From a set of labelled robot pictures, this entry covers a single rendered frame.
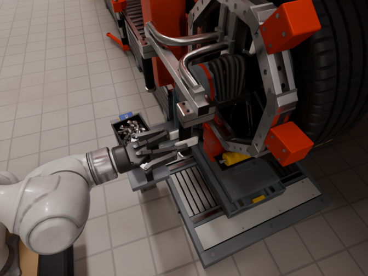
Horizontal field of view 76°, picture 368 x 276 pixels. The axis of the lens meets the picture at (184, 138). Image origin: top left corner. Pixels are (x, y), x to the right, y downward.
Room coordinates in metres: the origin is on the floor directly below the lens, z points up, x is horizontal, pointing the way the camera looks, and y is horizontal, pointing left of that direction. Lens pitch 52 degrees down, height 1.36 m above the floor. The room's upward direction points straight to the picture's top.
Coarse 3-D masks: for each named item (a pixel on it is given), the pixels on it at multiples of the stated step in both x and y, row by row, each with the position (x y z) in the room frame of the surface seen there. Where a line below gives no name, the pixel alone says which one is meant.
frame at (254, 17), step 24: (216, 0) 0.81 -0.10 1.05; (240, 0) 0.63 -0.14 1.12; (264, 0) 0.62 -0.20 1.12; (192, 24) 0.87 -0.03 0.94; (192, 48) 0.87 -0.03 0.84; (264, 48) 0.51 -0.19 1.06; (264, 72) 0.49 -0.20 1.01; (288, 72) 0.48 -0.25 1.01; (288, 96) 0.44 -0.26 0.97; (216, 120) 0.71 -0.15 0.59; (264, 120) 0.44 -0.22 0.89; (240, 144) 0.49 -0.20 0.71
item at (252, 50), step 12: (216, 12) 0.89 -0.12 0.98; (216, 24) 0.91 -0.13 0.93; (252, 48) 0.70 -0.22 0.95; (252, 60) 0.74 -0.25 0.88; (252, 72) 0.93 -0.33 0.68; (252, 84) 0.71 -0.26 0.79; (252, 96) 0.65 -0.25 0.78; (264, 96) 0.84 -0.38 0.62; (228, 108) 0.76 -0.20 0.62; (240, 108) 0.76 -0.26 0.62; (252, 108) 0.63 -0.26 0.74; (264, 108) 0.58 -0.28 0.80; (240, 120) 0.69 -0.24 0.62; (252, 120) 0.61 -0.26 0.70; (288, 120) 0.47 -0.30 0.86; (240, 132) 0.62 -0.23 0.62; (252, 132) 0.59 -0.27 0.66
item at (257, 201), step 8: (192, 152) 0.87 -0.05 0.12; (200, 152) 0.85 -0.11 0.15; (200, 160) 0.77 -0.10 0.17; (200, 168) 0.76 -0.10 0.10; (208, 168) 0.73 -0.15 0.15; (208, 176) 0.67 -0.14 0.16; (216, 184) 0.63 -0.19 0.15; (280, 184) 0.62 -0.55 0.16; (216, 192) 0.58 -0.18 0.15; (224, 192) 0.58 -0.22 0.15; (256, 192) 0.58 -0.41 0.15; (264, 192) 0.58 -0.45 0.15; (272, 192) 0.56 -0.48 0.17; (280, 192) 0.57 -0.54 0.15; (224, 200) 0.53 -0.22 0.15; (240, 200) 0.51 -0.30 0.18; (248, 200) 0.53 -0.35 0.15; (256, 200) 0.51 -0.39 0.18; (264, 200) 0.53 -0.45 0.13; (224, 208) 0.49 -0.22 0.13; (232, 208) 0.48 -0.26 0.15; (240, 208) 0.48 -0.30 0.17; (248, 208) 0.49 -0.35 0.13; (232, 216) 0.45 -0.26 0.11
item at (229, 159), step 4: (228, 152) 0.58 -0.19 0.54; (232, 152) 0.57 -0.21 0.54; (224, 156) 0.57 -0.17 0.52; (228, 156) 0.55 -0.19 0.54; (232, 156) 0.55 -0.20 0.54; (236, 156) 0.56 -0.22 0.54; (240, 156) 0.56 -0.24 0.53; (244, 156) 0.57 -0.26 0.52; (248, 156) 0.57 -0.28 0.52; (220, 160) 0.55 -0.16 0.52; (224, 160) 0.55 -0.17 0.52; (228, 160) 0.54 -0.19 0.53; (232, 160) 0.54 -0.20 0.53; (236, 160) 0.54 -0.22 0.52; (240, 160) 0.55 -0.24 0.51; (228, 164) 0.53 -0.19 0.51
